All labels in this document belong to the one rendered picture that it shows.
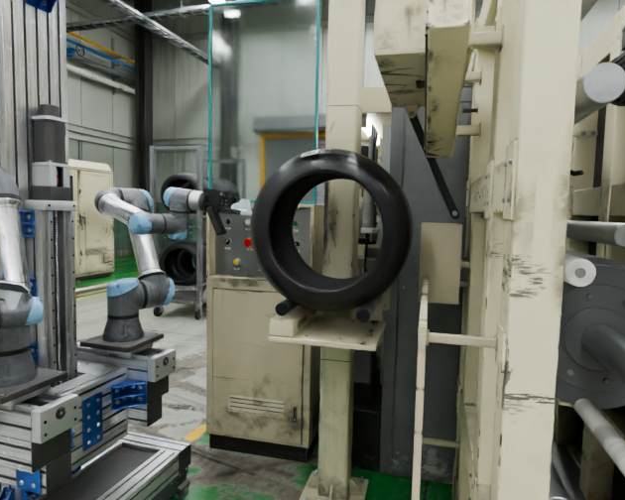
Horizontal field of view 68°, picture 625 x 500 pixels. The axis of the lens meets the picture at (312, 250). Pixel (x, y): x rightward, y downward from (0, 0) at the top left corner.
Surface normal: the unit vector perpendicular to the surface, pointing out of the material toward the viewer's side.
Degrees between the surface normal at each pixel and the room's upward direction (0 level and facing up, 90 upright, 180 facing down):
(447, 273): 90
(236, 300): 90
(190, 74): 90
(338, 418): 90
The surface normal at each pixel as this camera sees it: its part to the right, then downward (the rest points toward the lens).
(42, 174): -0.31, 0.07
